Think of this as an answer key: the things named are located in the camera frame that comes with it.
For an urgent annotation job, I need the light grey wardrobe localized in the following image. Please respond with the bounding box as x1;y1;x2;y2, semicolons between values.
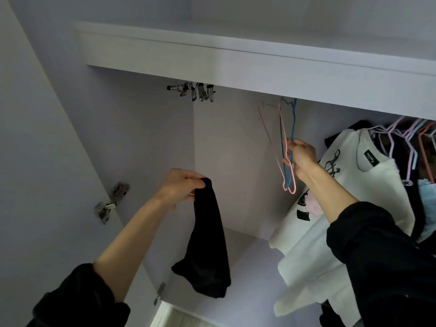
0;0;436;327

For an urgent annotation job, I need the grey wardrobe shelf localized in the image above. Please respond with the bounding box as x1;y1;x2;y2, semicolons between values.
75;21;436;121

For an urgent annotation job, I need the black star-trim graphic t-shirt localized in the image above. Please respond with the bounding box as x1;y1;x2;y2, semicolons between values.
323;119;426;243

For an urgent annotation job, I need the white cartoon print t-shirt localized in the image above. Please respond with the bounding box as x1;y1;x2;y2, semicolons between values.
268;128;416;327

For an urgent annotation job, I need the pink wire hanger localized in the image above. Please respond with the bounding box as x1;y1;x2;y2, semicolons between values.
417;122;436;184
370;116;407;159
402;119;426;187

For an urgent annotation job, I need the black garment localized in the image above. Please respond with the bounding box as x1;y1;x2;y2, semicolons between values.
171;177;233;299

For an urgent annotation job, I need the person's left hand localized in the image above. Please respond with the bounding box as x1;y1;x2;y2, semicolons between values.
153;168;207;210

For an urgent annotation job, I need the person's left forearm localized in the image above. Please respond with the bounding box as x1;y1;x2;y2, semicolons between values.
27;197;174;327

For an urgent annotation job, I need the cluster of metal clips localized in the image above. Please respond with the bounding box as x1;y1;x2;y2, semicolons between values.
167;81;216;102

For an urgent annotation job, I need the light blue knit sweater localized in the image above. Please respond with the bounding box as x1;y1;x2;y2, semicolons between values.
417;180;436;243

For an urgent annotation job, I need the blue wire hanger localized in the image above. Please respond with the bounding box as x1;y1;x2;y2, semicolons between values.
282;97;298;191

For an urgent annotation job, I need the bunch of pastel hangers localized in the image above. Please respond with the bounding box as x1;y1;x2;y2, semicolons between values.
258;97;298;195

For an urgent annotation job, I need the person's right hand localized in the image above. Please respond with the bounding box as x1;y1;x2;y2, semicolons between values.
284;139;319;184

